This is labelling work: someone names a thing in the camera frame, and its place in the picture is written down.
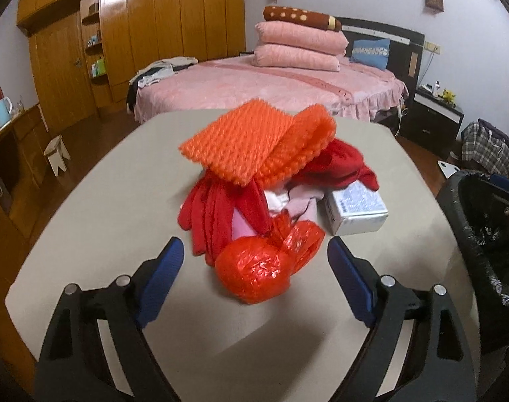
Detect white blue cardboard box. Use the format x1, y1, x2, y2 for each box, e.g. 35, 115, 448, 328
324, 181, 388, 236

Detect red knit garment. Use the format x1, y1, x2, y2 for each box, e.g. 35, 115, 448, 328
178, 139, 379, 267

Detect red plastic bag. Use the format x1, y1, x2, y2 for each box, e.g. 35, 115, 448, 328
215, 211, 326, 304

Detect pink sock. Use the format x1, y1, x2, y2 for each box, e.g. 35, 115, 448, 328
232, 184, 324, 240

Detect orange foam mesh sheet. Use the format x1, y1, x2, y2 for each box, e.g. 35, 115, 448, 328
179, 100, 336, 188

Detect black lined trash bin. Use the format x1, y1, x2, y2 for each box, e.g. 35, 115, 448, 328
436, 170, 509, 355

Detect white bathroom scale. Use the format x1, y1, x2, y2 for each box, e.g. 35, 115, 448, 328
436, 161, 460, 179

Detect small white wooden stool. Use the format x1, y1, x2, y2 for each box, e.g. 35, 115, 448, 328
44, 134, 71, 176

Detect wooden sideboard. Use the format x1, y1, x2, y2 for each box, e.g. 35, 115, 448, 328
0, 105, 50, 260

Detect plaid cloth covered chair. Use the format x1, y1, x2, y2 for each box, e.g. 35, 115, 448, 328
461, 120, 509, 178

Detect black white nightstand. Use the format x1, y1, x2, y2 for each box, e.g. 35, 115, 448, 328
400, 88, 464, 160

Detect light blue kettle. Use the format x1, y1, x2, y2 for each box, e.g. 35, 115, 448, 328
0, 96, 13, 129

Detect yellow plush toy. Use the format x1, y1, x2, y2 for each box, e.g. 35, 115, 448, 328
441, 89, 455, 105

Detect pink covered bed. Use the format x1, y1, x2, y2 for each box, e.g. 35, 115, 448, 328
133, 55, 408, 124

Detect clothes pile on bed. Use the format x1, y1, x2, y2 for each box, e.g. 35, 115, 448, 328
126, 56, 199, 113

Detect black bed headboard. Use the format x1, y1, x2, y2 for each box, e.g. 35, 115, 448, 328
337, 17, 425, 95

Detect blue cushion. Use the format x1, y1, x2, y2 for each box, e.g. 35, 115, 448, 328
350, 38, 390, 70

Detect wooden wardrobe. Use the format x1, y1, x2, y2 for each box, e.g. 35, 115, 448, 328
16, 0, 246, 134

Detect lower pink pillow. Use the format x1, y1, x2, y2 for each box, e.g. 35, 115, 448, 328
252, 44, 340, 72

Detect pink pillow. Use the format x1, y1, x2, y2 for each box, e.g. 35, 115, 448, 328
254, 21, 349, 55
252, 44, 340, 72

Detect upper pink pillow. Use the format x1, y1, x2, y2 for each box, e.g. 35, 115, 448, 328
254, 21, 349, 55

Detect brown dotted bolster pillow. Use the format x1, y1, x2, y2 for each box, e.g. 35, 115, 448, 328
263, 5, 342, 32

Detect wall power socket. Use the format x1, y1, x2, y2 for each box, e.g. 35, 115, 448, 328
423, 41, 441, 55

